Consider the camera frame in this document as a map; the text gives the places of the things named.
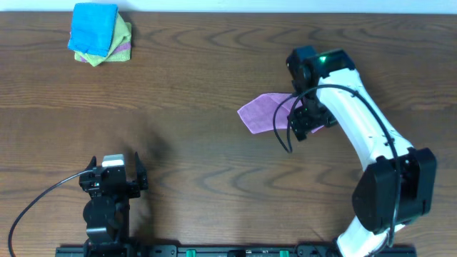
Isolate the purple microfiber cloth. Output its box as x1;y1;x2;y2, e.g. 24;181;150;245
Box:
236;92;325;135

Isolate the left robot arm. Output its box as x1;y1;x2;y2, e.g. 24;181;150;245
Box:
79;153;149;257

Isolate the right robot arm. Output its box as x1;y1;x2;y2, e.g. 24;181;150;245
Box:
286;46;437;256

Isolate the purple folded cloth in stack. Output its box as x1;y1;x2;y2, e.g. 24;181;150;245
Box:
79;41;132;64

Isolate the green folded cloth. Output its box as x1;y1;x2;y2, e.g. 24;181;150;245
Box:
74;14;131;67

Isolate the blue folded cloth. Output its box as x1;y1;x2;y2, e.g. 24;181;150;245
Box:
68;3;118;57

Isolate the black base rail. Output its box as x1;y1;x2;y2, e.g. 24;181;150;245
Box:
55;243;418;257

